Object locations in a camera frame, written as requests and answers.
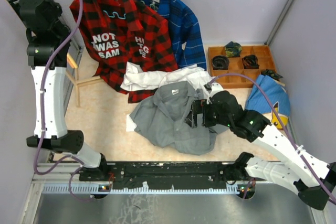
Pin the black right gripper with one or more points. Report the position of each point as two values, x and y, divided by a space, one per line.
198 106

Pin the grey button shirt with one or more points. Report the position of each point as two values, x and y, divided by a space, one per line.
161 117

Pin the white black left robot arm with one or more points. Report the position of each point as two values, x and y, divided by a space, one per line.
48 44

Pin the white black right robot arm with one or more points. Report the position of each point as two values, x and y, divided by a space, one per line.
311 179

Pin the white shirt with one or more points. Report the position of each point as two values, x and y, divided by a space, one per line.
135 79

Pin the red black plaid shirt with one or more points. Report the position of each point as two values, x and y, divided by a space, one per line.
143 39

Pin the blue plaid shirt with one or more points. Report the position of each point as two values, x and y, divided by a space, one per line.
184 30

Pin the rolled green blue tie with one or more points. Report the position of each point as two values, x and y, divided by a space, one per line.
232 49

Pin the rolled black orange tie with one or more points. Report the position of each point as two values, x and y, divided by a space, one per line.
250 62

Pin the wooden compartment tray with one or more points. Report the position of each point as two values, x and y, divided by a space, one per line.
236 66

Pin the light blue pikachu cloth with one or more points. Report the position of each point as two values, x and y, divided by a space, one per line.
278 97

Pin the rolled dark tie by cloth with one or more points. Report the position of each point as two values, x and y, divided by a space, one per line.
271 73

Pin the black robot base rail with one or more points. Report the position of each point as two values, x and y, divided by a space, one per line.
167 175

